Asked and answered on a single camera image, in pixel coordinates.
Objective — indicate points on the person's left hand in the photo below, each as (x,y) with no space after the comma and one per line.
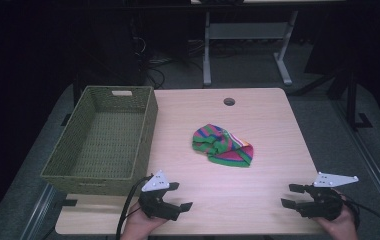
(138,225)

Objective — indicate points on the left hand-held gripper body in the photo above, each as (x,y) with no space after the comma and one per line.
(156,201)

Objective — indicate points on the striped knitted pet sweater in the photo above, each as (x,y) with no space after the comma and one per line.
(223,146)

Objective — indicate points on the green woven basket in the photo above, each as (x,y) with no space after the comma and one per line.
(106,143)

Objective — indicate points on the dark cabinet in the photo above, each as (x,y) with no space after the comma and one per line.
(111,50)

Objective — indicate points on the grey metal desk frame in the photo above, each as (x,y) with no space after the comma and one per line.
(244,30)

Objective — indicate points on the black metal stand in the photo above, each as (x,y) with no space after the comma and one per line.
(352,100)

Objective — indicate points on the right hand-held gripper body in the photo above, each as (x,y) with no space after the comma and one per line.
(324,205)

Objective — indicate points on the person's right hand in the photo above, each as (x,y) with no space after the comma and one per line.
(343,226)

